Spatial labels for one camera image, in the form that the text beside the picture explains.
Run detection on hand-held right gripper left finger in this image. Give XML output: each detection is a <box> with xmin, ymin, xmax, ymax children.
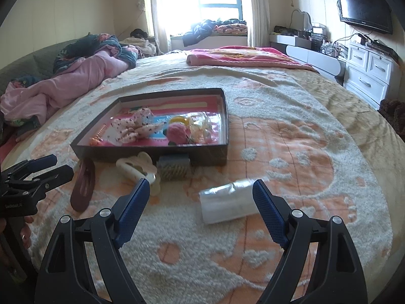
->
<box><xmin>34</xmin><ymin>178</ymin><xmax>151</xmax><ymax>304</ymax></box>

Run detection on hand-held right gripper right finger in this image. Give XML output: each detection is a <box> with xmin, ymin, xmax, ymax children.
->
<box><xmin>252</xmin><ymin>179</ymin><xmax>369</xmax><ymax>304</ymax></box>

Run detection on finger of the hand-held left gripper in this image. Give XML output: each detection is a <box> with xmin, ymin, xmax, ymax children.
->
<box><xmin>6</xmin><ymin>165</ymin><xmax>74</xmax><ymax>198</ymax></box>
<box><xmin>3</xmin><ymin>154</ymin><xmax>58</xmax><ymax>179</ymax></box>

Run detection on clear plastic packet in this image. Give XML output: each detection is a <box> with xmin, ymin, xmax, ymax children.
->
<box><xmin>199</xmin><ymin>179</ymin><xmax>263</xmax><ymax>225</ymax></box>

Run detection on orange spiral hair tie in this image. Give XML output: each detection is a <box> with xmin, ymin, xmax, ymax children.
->
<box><xmin>89</xmin><ymin>126</ymin><xmax>106</xmax><ymax>146</ymax></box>

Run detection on polka dot bow packet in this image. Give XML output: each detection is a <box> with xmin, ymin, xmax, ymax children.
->
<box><xmin>109</xmin><ymin>119</ymin><xmax>166</xmax><ymax>145</ymax></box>

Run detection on dark shallow cardboard box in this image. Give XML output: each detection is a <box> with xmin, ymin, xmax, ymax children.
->
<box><xmin>70</xmin><ymin>88</ymin><xmax>229</xmax><ymax>167</ymax></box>

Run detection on pink pompom hair tie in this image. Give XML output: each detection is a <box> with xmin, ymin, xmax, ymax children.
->
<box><xmin>167</xmin><ymin>123</ymin><xmax>189</xmax><ymax>145</ymax></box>

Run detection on polka dot scrunchie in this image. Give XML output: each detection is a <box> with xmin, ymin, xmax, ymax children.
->
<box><xmin>131</xmin><ymin>108</ymin><xmax>153</xmax><ymax>125</ymax></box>

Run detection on yellow hair ties packet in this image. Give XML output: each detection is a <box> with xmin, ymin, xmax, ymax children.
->
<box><xmin>165</xmin><ymin>114</ymin><xmax>197</xmax><ymax>128</ymax></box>

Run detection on clear packaged hair ties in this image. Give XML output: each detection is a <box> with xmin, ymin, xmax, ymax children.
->
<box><xmin>190</xmin><ymin>112</ymin><xmax>216</xmax><ymax>143</ymax></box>

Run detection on person's left hand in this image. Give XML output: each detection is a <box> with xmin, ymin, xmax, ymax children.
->
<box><xmin>17</xmin><ymin>215</ymin><xmax>34</xmax><ymax>249</ymax></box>

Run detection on brown hair clip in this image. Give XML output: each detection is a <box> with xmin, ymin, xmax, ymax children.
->
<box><xmin>70</xmin><ymin>158</ymin><xmax>96</xmax><ymax>212</ymax></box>

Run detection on cream claw hair clip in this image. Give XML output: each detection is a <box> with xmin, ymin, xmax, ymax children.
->
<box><xmin>116</xmin><ymin>152</ymin><xmax>161</xmax><ymax>197</ymax></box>

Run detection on rhinestone hair comb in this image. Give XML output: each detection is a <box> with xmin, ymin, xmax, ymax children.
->
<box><xmin>157</xmin><ymin>155</ymin><xmax>192</xmax><ymax>181</ymax></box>

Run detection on pink and floral quilt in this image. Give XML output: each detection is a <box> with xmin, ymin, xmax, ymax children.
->
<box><xmin>0</xmin><ymin>32</ymin><xmax>139</xmax><ymax>130</ymax></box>

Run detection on grey padded headboard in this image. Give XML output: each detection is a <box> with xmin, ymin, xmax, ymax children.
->
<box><xmin>0</xmin><ymin>36</ymin><xmax>79</xmax><ymax>80</ymax></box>

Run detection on pile of light clothes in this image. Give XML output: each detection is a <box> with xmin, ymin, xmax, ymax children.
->
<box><xmin>120</xmin><ymin>28</ymin><xmax>157</xmax><ymax>58</ymax></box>

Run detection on brown knitted clothing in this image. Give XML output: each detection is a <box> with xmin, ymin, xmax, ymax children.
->
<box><xmin>378</xmin><ymin>99</ymin><xmax>405</xmax><ymax>137</ymax></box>

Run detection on pink printed blanket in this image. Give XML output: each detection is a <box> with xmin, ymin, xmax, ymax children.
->
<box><xmin>186</xmin><ymin>46</ymin><xmax>318</xmax><ymax>72</ymax></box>

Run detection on white and grey desk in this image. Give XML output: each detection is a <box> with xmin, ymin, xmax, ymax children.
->
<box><xmin>270</xmin><ymin>33</ymin><xmax>347</xmax><ymax>84</ymax></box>

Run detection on white drawer cabinet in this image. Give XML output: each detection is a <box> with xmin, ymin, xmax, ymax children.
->
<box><xmin>343</xmin><ymin>40</ymin><xmax>402</xmax><ymax>110</ymax></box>

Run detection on dark box on desk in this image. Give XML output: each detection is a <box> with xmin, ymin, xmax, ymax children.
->
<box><xmin>274</xmin><ymin>25</ymin><xmax>298</xmax><ymax>37</ymax></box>

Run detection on clear storage boxes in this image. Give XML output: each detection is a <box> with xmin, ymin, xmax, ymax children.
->
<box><xmin>312</xmin><ymin>22</ymin><xmax>326</xmax><ymax>51</ymax></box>

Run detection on floral blanket on windowsill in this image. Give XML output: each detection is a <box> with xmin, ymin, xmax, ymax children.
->
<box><xmin>213</xmin><ymin>19</ymin><xmax>248</xmax><ymax>35</ymax></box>

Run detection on white curtain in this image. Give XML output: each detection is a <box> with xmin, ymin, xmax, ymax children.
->
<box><xmin>247</xmin><ymin>0</ymin><xmax>270</xmax><ymax>48</ymax></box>
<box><xmin>142</xmin><ymin>0</ymin><xmax>171</xmax><ymax>54</ymax></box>

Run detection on dark puffer jacket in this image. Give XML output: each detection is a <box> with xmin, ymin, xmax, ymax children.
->
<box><xmin>182</xmin><ymin>19</ymin><xmax>219</xmax><ymax>47</ymax></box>

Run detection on white framed mirror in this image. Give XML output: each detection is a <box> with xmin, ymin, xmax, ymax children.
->
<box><xmin>290</xmin><ymin>9</ymin><xmax>312</xmax><ymax>32</ymax></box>

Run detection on black set-top box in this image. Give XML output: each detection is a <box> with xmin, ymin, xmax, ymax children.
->
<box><xmin>361</xmin><ymin>35</ymin><xmax>399</xmax><ymax>61</ymax></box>

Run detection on black wall television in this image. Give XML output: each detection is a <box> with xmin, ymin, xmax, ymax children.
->
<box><xmin>335</xmin><ymin>0</ymin><xmax>393</xmax><ymax>35</ymax></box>

